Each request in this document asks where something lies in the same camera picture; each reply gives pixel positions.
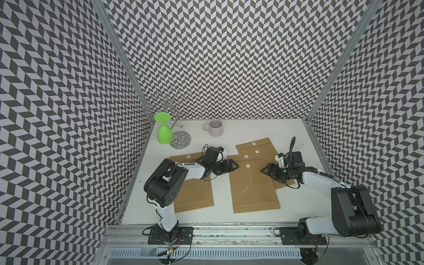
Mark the metal wire cup rack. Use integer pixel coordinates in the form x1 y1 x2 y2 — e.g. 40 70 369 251
144 94 192 150

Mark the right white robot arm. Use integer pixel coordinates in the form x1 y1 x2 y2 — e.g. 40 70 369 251
261 151 382 238

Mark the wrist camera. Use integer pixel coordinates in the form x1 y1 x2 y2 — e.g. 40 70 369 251
275 153 288 168
216 146 226 162

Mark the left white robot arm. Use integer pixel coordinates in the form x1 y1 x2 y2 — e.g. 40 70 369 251
144 145 239 233

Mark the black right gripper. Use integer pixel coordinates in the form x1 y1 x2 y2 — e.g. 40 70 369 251
260 163 293 183

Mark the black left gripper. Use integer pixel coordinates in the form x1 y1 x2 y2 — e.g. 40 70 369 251
211 158 240 176

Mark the aluminium front rail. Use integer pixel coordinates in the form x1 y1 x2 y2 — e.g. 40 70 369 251
102 223 375 248

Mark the green plastic goblet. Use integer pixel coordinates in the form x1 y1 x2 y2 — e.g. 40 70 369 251
154 112 173 144

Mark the clear plastic cup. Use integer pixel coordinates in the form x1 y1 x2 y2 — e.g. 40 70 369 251
290 137 304 150

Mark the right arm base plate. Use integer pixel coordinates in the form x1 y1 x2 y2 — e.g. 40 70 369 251
278 227 327 246

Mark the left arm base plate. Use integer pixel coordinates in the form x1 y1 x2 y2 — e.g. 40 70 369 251
148 224 194 245

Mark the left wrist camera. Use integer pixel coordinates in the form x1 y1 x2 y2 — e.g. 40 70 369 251
216 146 226 162

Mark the pale pink ceramic mug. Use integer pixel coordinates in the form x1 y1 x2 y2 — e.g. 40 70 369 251
203 119 224 137

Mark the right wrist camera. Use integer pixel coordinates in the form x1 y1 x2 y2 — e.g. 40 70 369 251
275 153 288 168

